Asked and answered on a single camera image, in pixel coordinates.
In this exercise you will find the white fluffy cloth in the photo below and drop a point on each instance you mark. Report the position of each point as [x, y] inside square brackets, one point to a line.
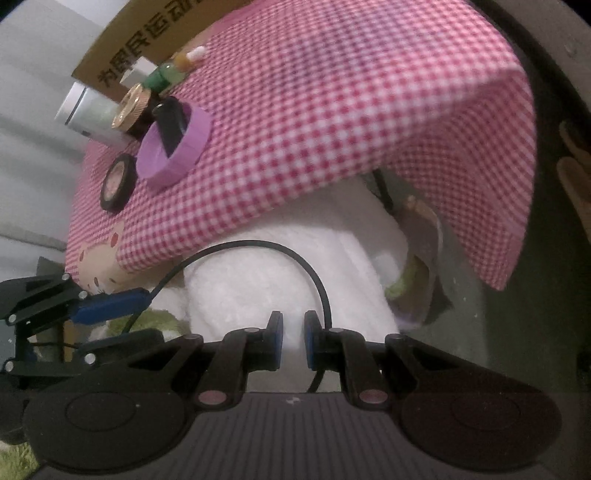
[258, 300]

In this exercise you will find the green dropper bottle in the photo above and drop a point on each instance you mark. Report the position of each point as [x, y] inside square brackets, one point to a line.
[168, 74]

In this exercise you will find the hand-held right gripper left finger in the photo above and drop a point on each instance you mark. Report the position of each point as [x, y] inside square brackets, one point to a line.
[275, 341]

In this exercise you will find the green plush toy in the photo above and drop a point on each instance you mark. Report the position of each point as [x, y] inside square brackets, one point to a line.
[152, 321]

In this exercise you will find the black key fob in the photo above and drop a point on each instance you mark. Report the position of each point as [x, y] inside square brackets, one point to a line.
[170, 124]

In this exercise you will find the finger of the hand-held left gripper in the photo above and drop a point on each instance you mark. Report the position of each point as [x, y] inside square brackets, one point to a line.
[111, 305]
[124, 346]

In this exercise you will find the grey padded bed frame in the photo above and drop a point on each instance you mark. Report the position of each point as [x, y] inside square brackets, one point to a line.
[540, 41]

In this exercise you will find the crumpled foil bag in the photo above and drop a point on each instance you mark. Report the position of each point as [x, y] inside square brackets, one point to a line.
[420, 258]

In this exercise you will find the white supplement bottle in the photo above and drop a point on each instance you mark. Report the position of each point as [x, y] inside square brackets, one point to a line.
[90, 115]

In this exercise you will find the gold lid cosmetic jar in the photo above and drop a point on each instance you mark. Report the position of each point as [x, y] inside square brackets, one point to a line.
[131, 108]

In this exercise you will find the red checked tablecloth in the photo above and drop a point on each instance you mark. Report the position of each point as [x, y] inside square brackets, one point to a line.
[346, 115]

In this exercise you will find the purple collapsible cup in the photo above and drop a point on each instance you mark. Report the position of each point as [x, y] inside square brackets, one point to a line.
[184, 147]

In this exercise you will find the brown cardboard box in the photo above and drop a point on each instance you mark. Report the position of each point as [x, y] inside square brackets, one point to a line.
[138, 41]

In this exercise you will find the white charger plug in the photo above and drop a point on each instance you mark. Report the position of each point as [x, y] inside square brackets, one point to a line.
[138, 71]

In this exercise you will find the black tape roll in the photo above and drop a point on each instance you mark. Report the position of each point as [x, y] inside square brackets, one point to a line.
[113, 184]

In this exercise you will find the white curtain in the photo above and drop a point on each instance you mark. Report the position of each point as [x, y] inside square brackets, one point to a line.
[32, 115]

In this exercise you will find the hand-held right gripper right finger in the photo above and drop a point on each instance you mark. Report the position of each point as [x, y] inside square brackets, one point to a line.
[310, 341]

